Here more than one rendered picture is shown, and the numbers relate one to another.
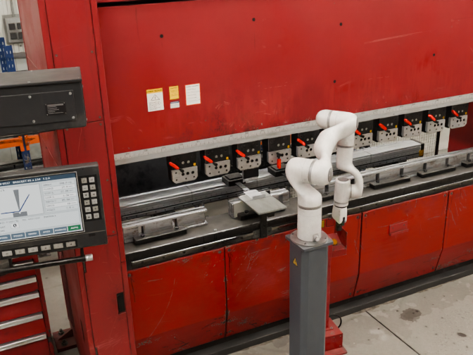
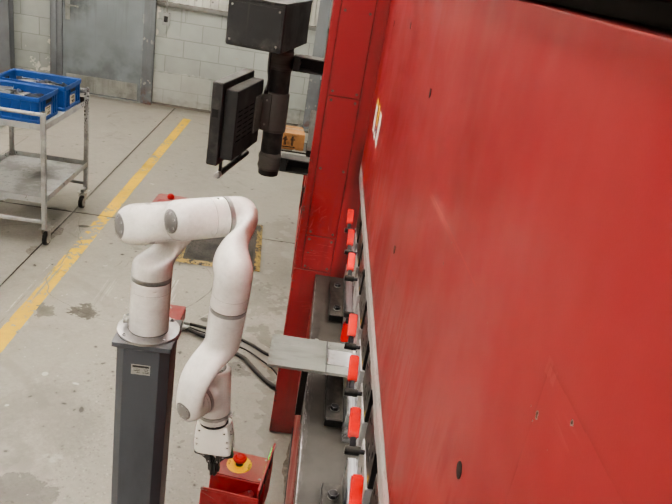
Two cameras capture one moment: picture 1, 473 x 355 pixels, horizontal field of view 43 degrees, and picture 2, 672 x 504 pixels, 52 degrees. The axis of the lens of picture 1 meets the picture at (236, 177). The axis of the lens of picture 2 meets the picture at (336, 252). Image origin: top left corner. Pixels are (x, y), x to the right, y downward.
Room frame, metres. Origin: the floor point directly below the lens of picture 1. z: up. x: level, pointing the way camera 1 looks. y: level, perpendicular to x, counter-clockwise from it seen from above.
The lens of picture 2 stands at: (3.84, -1.86, 2.15)
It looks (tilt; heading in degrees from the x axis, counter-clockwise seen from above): 23 degrees down; 111
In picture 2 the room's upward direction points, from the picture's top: 10 degrees clockwise
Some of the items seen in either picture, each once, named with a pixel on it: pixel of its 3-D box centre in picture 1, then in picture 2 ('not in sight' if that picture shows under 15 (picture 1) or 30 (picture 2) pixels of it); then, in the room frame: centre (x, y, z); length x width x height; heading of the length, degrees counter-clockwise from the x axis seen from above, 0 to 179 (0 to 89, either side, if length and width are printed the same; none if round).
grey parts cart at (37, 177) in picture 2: not in sight; (25, 157); (-0.01, 1.61, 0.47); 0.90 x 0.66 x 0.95; 116
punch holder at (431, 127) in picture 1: (432, 118); not in sight; (3.85, -1.34, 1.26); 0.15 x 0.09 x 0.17; 115
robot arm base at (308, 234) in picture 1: (309, 221); (150, 304); (2.68, -0.36, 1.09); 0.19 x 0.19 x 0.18
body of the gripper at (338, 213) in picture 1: (340, 211); (214, 434); (3.09, -0.59, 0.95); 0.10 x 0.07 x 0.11; 17
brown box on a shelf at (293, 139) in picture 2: not in sight; (288, 136); (1.87, 2.00, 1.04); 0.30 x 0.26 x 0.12; 116
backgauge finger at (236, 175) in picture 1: (238, 182); not in sight; (3.43, -0.01, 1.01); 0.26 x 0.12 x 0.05; 25
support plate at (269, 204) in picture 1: (262, 202); (311, 355); (3.15, -0.15, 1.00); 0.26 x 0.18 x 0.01; 25
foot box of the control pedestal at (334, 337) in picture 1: (324, 337); not in sight; (3.11, -0.53, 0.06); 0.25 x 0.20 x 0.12; 17
